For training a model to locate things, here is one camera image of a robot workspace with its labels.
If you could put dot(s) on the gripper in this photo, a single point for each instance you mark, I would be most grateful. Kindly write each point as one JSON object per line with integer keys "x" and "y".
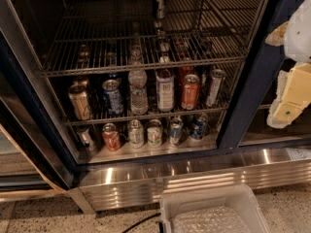
{"x": 300, "y": 36}

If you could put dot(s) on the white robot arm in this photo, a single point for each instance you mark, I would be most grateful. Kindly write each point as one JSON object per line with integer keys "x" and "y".
{"x": 297, "y": 42}

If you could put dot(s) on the silver slim can middle shelf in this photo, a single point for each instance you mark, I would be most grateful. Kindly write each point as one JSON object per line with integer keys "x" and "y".
{"x": 215, "y": 83}

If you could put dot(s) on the red can middle shelf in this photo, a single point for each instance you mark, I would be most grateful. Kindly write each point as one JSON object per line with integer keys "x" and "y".
{"x": 190, "y": 91}

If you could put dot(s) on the red can shelf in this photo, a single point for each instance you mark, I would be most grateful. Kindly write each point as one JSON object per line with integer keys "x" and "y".
{"x": 190, "y": 91}
{"x": 111, "y": 137}

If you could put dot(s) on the red bottle behind can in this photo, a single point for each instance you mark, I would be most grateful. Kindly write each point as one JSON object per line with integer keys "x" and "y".
{"x": 182, "y": 71}

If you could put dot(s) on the blue can bottom right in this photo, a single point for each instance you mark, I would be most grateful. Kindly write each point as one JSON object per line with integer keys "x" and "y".
{"x": 198, "y": 126}

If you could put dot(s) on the blue silver can bottom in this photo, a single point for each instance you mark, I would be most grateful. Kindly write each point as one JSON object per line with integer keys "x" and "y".
{"x": 175, "y": 131}

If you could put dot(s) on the white green can bottom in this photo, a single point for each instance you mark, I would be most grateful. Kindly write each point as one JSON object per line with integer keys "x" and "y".
{"x": 154, "y": 133}

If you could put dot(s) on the white can bottom shelf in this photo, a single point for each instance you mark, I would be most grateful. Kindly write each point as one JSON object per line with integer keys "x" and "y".
{"x": 135, "y": 132}

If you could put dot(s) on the blue can middle shelf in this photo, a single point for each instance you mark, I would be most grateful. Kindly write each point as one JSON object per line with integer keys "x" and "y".
{"x": 112, "y": 97}

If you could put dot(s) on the red can bottom shelf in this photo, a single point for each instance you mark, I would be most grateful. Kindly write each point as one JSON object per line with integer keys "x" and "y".
{"x": 111, "y": 137}

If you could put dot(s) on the gold can middle shelf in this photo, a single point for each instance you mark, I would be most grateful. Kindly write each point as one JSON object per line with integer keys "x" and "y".
{"x": 79, "y": 98}

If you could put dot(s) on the silver can bottom left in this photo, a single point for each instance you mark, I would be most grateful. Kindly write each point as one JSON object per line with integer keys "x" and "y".
{"x": 84, "y": 135}

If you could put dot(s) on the steel fridge base grille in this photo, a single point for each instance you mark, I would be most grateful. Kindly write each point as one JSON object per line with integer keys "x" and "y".
{"x": 120, "y": 187}

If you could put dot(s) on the open fridge door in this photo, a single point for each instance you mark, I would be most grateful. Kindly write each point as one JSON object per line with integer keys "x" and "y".
{"x": 30, "y": 166}

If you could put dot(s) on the white labelled bottle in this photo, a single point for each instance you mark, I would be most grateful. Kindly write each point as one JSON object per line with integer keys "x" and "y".
{"x": 164, "y": 89}

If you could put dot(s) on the clear water bottle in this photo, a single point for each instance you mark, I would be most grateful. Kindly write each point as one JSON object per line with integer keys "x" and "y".
{"x": 137, "y": 78}

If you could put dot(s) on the white plastic bin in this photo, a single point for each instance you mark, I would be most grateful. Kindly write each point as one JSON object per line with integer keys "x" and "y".
{"x": 239, "y": 197}

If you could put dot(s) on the bubble wrap sheet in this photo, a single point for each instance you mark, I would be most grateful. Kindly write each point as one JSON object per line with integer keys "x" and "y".
{"x": 222, "y": 219}

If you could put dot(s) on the dark blue fridge post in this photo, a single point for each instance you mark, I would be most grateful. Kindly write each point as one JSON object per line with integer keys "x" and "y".
{"x": 261, "y": 68}

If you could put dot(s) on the top wire shelf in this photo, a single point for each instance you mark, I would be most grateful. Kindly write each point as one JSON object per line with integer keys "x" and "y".
{"x": 95, "y": 36}

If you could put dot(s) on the wire shelf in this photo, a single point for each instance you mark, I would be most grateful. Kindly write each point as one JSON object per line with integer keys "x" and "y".
{"x": 231, "y": 75}
{"x": 95, "y": 36}

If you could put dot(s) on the middle wire shelf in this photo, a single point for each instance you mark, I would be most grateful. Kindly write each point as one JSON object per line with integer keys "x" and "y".
{"x": 231, "y": 75}

